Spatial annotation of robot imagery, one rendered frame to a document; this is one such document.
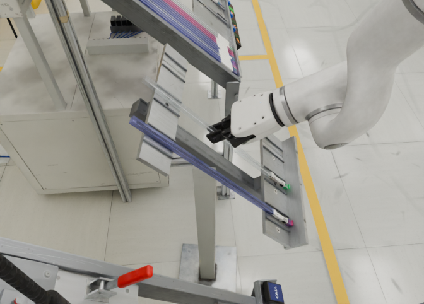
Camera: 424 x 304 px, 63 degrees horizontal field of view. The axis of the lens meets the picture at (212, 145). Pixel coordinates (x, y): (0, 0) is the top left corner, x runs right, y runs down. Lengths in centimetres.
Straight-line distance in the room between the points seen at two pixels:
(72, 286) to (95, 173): 119
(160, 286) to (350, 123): 41
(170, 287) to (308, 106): 41
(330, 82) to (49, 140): 118
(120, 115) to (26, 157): 50
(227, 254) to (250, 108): 101
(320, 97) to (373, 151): 150
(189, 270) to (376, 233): 90
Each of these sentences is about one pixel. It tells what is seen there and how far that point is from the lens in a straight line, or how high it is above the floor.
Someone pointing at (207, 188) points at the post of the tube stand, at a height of 74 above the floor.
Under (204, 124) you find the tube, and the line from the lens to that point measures 78.
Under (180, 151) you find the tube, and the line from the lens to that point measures 68.
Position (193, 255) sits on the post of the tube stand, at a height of 1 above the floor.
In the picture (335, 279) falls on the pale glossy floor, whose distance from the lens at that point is 171.
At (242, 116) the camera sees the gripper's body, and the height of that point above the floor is 101.
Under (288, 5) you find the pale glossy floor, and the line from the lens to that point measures 325.
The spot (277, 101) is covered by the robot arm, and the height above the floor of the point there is 107.
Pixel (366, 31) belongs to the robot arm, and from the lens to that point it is 58.
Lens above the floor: 155
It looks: 51 degrees down
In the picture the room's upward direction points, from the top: straight up
